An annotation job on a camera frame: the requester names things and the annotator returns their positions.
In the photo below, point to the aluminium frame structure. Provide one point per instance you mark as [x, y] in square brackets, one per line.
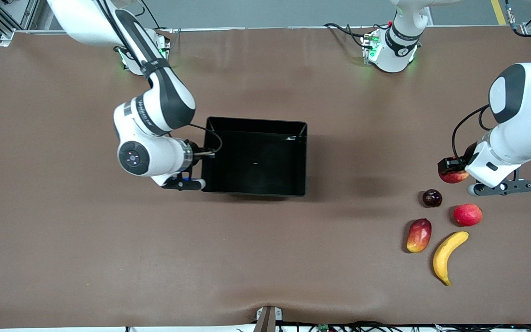
[2, 25]

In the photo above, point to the brown table mat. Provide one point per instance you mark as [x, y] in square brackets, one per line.
[109, 253]

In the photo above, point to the yellow banana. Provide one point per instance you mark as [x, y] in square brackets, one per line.
[447, 256]

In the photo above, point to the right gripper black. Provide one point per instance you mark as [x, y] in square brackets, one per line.
[195, 156]

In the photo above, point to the black plastic rectangular box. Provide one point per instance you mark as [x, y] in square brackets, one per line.
[256, 161]

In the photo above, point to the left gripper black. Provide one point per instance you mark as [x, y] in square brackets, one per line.
[469, 152]

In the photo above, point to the brown post with bracket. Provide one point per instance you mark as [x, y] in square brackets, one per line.
[268, 320]

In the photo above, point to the red yellow mango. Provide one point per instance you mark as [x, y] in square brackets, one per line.
[419, 235]

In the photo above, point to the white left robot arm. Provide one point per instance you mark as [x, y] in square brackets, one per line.
[523, 120]

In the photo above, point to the red yellow streaked apple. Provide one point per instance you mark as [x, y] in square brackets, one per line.
[453, 177]

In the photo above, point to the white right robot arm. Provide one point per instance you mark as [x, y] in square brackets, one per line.
[164, 97]

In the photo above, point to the dark purple plum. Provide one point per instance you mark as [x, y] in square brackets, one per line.
[432, 198]

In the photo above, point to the plain red round fruit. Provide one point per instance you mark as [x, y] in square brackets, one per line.
[468, 215]

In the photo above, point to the small green circuit board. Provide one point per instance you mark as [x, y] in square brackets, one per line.
[323, 327]

